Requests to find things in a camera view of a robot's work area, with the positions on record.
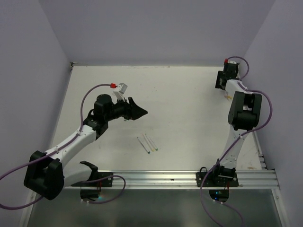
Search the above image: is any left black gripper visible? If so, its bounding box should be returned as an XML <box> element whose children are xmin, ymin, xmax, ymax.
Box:
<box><xmin>105</xmin><ymin>96</ymin><xmax>147</xmax><ymax>121</ymax></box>

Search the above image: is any light green cap marker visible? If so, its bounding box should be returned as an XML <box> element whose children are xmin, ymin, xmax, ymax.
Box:
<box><xmin>145</xmin><ymin>134</ymin><xmax>158</xmax><ymax>151</ymax></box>

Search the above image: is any teal green marker pen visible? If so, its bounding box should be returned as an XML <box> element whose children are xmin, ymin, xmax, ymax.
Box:
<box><xmin>137</xmin><ymin>137</ymin><xmax>150</xmax><ymax>154</ymax></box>

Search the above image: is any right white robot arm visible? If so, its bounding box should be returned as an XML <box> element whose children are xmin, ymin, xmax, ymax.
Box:
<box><xmin>210</xmin><ymin>59</ymin><xmax>262</xmax><ymax>186</ymax></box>

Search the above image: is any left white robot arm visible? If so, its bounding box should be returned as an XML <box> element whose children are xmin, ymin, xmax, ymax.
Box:
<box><xmin>24</xmin><ymin>94</ymin><xmax>148</xmax><ymax>200</ymax></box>

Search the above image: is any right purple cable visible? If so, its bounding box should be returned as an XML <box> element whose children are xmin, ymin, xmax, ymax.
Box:
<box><xmin>200</xmin><ymin>56</ymin><xmax>273</xmax><ymax>227</ymax></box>

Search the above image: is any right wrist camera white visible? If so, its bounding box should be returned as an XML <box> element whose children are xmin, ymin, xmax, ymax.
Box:
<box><xmin>224</xmin><ymin>58</ymin><xmax>239</xmax><ymax>70</ymax></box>

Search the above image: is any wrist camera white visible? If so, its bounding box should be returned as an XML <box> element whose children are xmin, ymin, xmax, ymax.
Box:
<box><xmin>224</xmin><ymin>58</ymin><xmax>239</xmax><ymax>70</ymax></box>
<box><xmin>113</xmin><ymin>83</ymin><xmax>128</xmax><ymax>101</ymax></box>

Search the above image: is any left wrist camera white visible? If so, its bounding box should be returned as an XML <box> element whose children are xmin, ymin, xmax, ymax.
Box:
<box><xmin>113</xmin><ymin>83</ymin><xmax>128</xmax><ymax>101</ymax></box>

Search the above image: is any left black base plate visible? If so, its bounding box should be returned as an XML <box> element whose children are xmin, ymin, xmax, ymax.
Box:
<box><xmin>74</xmin><ymin>172</ymin><xmax>113</xmax><ymax>187</ymax></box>

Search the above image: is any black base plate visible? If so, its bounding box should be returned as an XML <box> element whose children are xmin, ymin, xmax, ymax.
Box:
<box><xmin>196</xmin><ymin>172</ymin><xmax>239</xmax><ymax>187</ymax></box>
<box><xmin>74</xmin><ymin>172</ymin><xmax>113</xmax><ymax>187</ymax></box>

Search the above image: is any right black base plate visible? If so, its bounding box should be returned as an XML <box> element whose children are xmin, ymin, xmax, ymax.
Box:
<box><xmin>196</xmin><ymin>172</ymin><xmax>239</xmax><ymax>187</ymax></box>

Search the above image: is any aluminium rail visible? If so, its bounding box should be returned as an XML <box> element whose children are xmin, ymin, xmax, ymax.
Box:
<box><xmin>71</xmin><ymin>170</ymin><xmax>279</xmax><ymax>190</ymax></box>

